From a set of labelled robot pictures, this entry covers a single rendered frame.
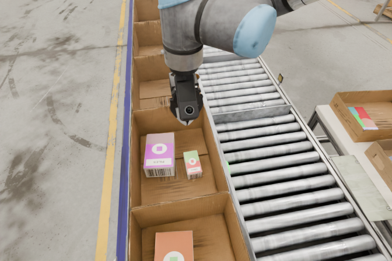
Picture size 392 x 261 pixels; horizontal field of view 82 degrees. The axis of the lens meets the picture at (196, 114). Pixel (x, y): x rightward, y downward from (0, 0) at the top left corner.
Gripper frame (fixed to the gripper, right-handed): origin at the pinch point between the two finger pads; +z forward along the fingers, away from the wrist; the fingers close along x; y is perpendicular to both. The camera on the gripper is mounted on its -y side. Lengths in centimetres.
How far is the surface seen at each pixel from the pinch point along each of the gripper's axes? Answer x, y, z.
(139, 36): 14, 101, 24
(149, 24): 7, 101, 16
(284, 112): -62, 34, 43
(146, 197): 16.7, -6.4, 30.0
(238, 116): -34, 35, 42
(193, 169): -1.9, -0.8, 25.7
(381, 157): -87, -6, 36
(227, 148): -23, 18, 45
